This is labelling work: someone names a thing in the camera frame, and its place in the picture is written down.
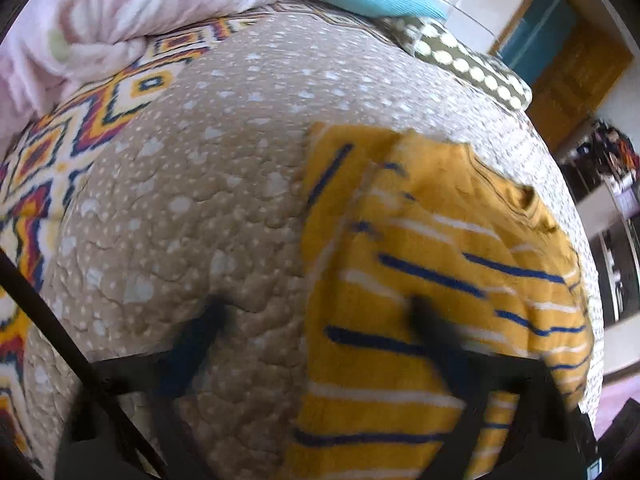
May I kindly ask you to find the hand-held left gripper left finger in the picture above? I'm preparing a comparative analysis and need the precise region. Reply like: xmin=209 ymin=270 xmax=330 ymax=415
xmin=57 ymin=300 xmax=236 ymax=480

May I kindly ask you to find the beige dotted quilted blanket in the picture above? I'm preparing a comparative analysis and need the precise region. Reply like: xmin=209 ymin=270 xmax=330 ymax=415
xmin=22 ymin=10 xmax=601 ymax=480

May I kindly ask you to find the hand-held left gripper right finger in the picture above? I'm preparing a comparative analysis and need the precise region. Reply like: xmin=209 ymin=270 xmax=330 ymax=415
xmin=407 ymin=295 xmax=586 ymax=480

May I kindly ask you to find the yellow striped sweater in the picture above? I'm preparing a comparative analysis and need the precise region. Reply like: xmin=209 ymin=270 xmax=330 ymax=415
xmin=287 ymin=122 xmax=596 ymax=480

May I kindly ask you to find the white television cabinet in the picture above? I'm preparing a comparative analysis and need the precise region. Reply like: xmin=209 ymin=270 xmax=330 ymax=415
xmin=575 ymin=180 xmax=640 ymax=326

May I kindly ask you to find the pink white duvet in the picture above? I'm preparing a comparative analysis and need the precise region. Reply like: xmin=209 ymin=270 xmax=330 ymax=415
xmin=0 ymin=0 xmax=293 ymax=141

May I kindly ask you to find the teal door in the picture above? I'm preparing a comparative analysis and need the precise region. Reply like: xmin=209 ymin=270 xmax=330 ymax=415
xmin=500 ymin=0 xmax=576 ymax=78

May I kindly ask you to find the brown wooden door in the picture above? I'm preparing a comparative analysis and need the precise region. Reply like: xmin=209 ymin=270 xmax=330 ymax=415
xmin=527 ymin=20 xmax=633 ymax=151

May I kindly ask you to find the shoe rack with clothes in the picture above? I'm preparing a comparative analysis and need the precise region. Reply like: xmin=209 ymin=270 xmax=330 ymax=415
xmin=560 ymin=117 xmax=640 ymax=201

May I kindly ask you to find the green printed bolster pillow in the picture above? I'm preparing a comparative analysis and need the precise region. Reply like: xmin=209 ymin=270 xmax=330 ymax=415
xmin=385 ymin=16 xmax=533 ymax=111

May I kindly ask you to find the colourful patterned bedspread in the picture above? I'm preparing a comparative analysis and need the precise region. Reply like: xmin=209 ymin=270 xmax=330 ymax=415
xmin=0 ymin=2 xmax=391 ymax=468

